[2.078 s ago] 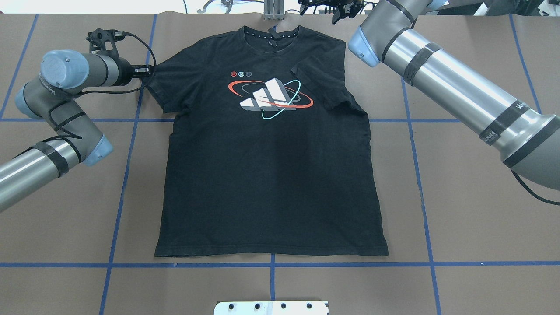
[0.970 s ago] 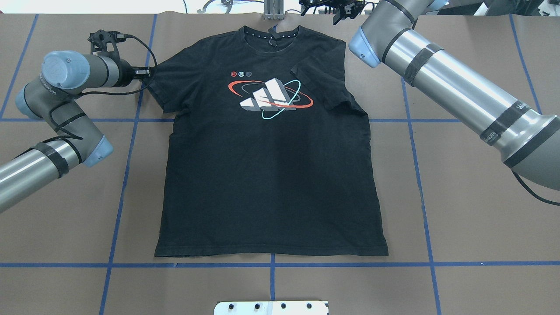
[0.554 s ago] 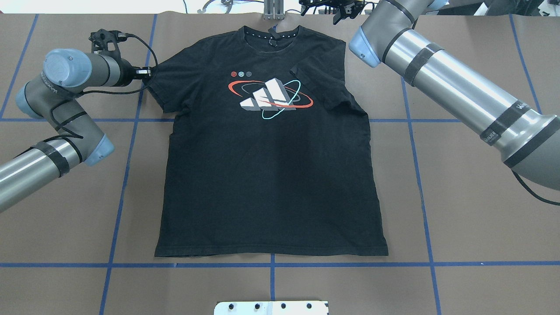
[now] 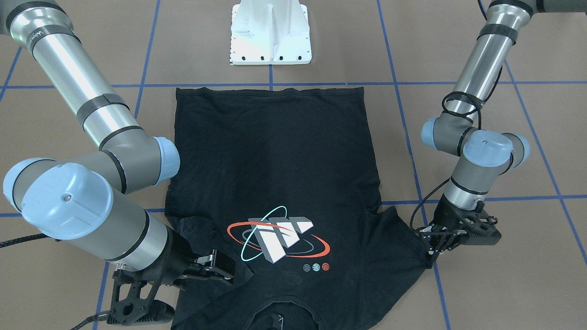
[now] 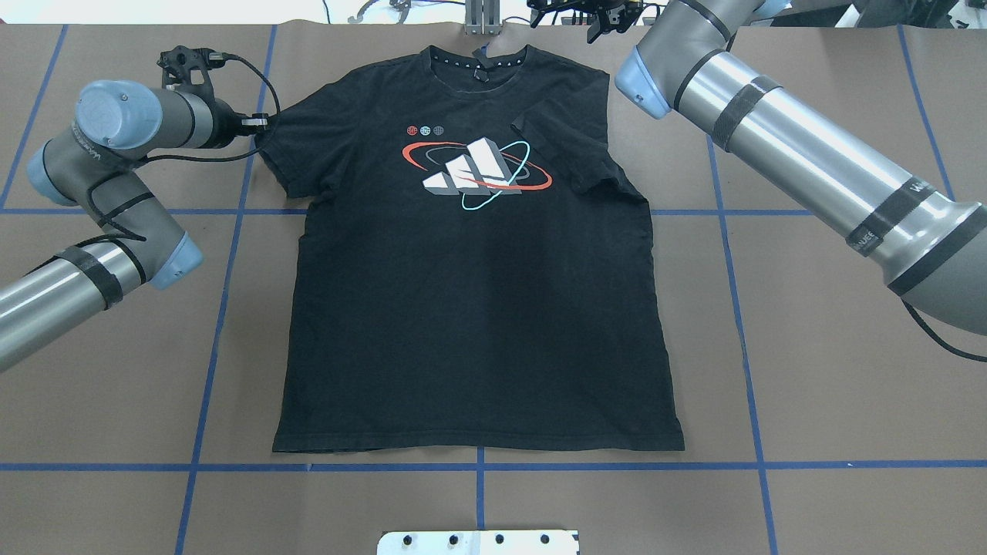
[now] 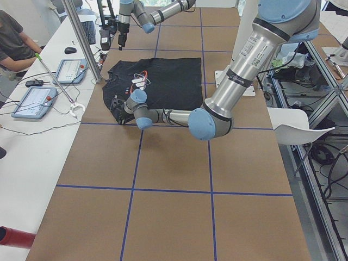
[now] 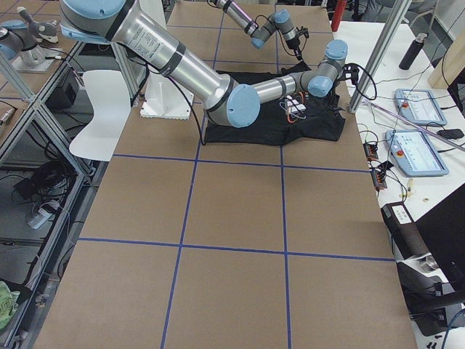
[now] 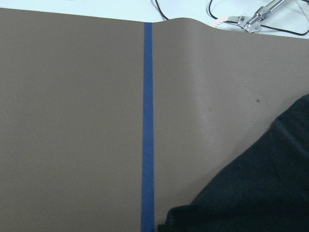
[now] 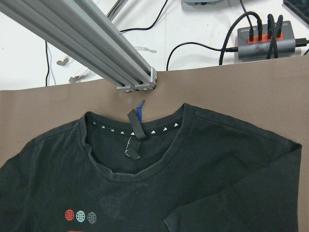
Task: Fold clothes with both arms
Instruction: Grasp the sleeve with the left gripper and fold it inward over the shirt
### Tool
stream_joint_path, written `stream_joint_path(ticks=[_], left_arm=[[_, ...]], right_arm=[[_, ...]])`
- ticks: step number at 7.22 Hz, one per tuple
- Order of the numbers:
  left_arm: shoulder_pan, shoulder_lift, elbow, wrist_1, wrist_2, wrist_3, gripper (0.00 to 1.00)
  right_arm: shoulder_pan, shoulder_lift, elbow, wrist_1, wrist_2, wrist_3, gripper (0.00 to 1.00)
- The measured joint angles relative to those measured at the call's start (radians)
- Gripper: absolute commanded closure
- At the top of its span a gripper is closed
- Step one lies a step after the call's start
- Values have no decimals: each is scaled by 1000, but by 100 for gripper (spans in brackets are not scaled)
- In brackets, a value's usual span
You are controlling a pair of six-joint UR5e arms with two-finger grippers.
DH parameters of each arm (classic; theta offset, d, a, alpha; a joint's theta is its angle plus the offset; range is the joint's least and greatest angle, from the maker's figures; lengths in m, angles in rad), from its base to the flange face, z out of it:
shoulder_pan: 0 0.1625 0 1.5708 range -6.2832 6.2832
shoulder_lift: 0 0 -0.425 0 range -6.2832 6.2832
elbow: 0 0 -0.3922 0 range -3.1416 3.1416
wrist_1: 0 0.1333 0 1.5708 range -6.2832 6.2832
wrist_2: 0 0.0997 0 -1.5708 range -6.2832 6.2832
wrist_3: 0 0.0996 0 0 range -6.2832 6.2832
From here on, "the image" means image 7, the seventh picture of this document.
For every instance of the red fire extinguisher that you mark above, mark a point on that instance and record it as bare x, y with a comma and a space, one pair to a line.
338, 14

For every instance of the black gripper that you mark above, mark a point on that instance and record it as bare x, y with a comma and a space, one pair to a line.
293, 44

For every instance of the far teach pendant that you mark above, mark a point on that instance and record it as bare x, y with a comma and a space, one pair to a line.
419, 106

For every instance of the near teach pendant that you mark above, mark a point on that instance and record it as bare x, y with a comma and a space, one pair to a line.
414, 154

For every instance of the grey third robot arm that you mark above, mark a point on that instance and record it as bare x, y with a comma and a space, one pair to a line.
20, 41

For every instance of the green cloth bag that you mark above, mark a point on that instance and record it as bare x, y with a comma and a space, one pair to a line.
9, 305

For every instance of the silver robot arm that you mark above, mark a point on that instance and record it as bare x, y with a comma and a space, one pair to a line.
262, 28
226, 102

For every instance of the aluminium frame post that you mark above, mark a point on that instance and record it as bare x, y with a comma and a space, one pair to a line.
387, 34

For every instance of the black water bottle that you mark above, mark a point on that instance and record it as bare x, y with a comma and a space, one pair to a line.
413, 51

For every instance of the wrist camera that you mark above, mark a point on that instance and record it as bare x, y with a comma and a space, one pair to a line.
303, 31
350, 71

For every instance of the black graphic t-shirt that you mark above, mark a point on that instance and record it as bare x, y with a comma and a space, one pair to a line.
321, 119

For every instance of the black box device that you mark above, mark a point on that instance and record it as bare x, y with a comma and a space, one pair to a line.
406, 241

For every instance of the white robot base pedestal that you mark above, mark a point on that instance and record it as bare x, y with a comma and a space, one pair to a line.
162, 99

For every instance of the black monitor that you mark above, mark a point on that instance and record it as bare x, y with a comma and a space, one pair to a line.
441, 224

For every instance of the white plastic chair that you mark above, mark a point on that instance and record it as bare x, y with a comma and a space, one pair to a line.
110, 100

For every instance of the teach pendant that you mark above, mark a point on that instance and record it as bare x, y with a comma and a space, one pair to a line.
414, 154
419, 106

